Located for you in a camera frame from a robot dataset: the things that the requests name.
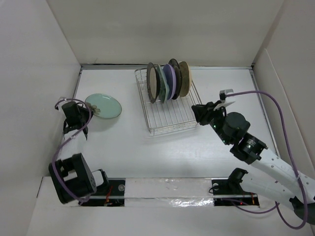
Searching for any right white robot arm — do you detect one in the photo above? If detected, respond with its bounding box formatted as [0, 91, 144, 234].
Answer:
[191, 101, 315, 225]

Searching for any beige wooden plate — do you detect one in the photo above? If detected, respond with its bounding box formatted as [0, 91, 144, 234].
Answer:
[179, 61, 192, 97]

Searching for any brown rim cream bowl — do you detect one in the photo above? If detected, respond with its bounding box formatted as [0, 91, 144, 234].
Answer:
[146, 62, 160, 104]

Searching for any purple plastic plate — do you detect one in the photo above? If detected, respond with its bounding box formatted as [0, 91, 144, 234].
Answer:
[163, 64, 177, 100]

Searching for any light green rectangular dish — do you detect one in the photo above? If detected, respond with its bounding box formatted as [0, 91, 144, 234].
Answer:
[157, 65, 169, 103]

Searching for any dark striped rim plate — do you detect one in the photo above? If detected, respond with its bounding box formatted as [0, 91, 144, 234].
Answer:
[168, 59, 182, 100]

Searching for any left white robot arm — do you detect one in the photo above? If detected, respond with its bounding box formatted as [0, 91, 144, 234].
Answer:
[48, 98, 110, 204]

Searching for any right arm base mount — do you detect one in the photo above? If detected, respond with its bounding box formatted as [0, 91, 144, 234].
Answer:
[209, 178, 259, 207]

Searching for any clear glass plate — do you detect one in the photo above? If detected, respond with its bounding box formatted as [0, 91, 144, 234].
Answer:
[85, 93, 122, 119]

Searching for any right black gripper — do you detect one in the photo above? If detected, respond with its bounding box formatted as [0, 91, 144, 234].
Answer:
[191, 100, 231, 146]

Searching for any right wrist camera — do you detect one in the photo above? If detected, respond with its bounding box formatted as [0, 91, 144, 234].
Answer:
[214, 88, 235, 111]

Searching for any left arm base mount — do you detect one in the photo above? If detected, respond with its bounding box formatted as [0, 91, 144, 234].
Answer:
[80, 178, 126, 207]

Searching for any wire dish rack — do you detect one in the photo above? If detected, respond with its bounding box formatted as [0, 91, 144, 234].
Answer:
[135, 68, 202, 136]

